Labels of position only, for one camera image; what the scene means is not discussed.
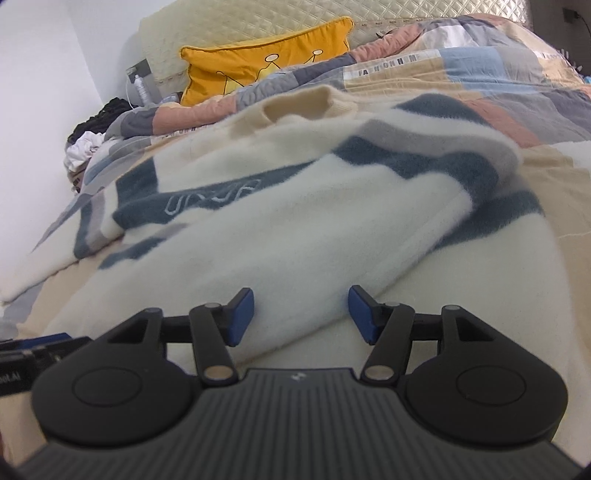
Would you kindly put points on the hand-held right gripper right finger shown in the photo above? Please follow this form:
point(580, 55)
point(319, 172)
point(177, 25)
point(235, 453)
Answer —
point(362, 314)

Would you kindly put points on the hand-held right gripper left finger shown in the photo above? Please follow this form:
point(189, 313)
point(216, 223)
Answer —
point(240, 318)

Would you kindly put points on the white blue striped fuzzy sweater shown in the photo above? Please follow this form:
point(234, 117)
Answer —
point(295, 221)

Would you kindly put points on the white crumpled clothing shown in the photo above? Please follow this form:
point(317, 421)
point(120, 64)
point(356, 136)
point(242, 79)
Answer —
point(83, 150)

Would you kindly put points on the beige bed sheet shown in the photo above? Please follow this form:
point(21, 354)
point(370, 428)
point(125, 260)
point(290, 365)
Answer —
point(561, 194)

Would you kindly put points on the black clothing pile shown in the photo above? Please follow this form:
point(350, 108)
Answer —
point(99, 117)

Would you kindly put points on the grey bottle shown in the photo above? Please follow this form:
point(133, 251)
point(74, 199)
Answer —
point(142, 90)

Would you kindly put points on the yellow pillow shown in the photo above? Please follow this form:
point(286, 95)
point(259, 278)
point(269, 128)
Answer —
point(240, 64)

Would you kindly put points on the patchwork quilt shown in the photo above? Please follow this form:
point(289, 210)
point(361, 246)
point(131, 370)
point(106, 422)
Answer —
point(485, 69)

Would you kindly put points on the beige quilted headboard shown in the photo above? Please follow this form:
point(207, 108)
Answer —
point(277, 18)

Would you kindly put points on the black wall charger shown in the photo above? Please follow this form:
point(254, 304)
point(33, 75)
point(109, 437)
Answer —
point(572, 16)

